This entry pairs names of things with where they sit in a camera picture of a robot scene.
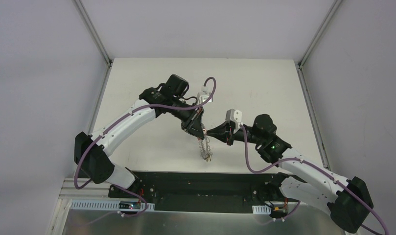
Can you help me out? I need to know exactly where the right white cable duct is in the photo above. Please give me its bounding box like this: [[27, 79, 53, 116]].
[[252, 205, 271, 215]]

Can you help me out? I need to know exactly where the white cable duct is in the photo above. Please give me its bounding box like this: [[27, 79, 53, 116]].
[[252, 205, 271, 215], [70, 200, 145, 212]]

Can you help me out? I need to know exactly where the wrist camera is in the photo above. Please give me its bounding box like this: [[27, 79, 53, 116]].
[[225, 109, 242, 129], [196, 85, 213, 105]]

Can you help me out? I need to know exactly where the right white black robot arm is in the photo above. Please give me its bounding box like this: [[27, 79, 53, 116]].
[[206, 114, 373, 234]]

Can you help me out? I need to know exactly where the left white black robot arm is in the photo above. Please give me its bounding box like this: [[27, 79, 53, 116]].
[[74, 74, 216, 198]]

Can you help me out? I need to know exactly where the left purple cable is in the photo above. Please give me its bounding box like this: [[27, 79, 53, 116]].
[[73, 76, 217, 224]]

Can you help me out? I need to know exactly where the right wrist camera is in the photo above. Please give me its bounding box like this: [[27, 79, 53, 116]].
[[225, 109, 242, 129]]

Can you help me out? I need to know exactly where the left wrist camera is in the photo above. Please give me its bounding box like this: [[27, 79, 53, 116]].
[[196, 85, 213, 105]]

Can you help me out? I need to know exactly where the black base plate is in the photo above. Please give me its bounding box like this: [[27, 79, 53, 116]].
[[107, 170, 302, 214]]

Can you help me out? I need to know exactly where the left white cable duct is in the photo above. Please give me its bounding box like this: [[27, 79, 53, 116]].
[[70, 200, 145, 212]]

